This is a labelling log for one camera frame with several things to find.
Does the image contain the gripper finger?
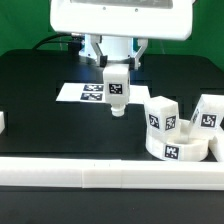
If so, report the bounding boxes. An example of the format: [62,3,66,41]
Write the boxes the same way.
[129,38,148,70]
[88,34,108,67]

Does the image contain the white left barrier rail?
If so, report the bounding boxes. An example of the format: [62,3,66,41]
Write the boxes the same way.
[0,111,5,134]

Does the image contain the black cable with connector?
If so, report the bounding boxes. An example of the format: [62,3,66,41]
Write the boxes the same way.
[32,31,86,51]

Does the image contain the white round stool seat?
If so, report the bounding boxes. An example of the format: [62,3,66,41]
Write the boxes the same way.
[144,118,210,162]

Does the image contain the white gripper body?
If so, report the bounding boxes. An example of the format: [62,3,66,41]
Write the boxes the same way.
[50,0,194,40]

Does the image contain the white fiducial marker sheet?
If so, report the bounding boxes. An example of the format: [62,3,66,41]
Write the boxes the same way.
[56,83,150,104]

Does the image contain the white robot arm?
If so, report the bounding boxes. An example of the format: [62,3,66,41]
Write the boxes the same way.
[50,0,195,66]

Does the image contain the white front barrier rail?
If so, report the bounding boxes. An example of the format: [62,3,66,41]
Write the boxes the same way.
[0,157,224,190]

